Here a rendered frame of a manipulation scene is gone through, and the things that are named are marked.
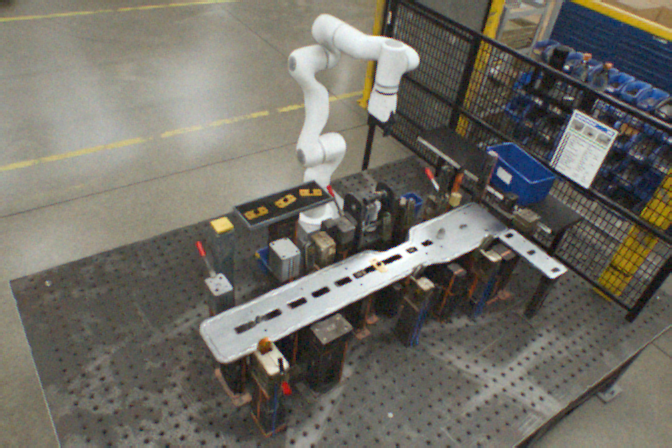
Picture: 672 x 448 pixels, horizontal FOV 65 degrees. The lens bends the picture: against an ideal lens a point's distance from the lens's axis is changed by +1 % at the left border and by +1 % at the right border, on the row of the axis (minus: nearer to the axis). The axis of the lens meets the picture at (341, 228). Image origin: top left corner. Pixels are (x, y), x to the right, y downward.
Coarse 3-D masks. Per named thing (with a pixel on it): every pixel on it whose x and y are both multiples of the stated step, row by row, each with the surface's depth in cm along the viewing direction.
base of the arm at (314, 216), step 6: (324, 204) 246; (312, 210) 245; (318, 210) 246; (324, 210) 249; (330, 210) 255; (300, 216) 249; (306, 216) 249; (312, 216) 248; (318, 216) 248; (324, 216) 251; (330, 216) 251; (306, 222) 246; (312, 222) 247; (318, 222) 247
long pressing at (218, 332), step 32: (448, 224) 226; (480, 224) 229; (352, 256) 203; (384, 256) 206; (416, 256) 208; (448, 256) 210; (288, 288) 187; (320, 288) 189; (352, 288) 191; (224, 320) 173; (288, 320) 176; (224, 352) 164
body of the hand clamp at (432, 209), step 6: (432, 198) 231; (426, 204) 234; (432, 204) 231; (438, 204) 229; (426, 210) 236; (432, 210) 232; (438, 210) 232; (426, 216) 237; (432, 216) 234; (426, 240) 245
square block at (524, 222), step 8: (528, 208) 232; (520, 216) 227; (528, 216) 227; (536, 216) 228; (512, 224) 233; (520, 224) 229; (528, 224) 225; (536, 224) 230; (520, 232) 230; (528, 232) 231; (528, 240) 237
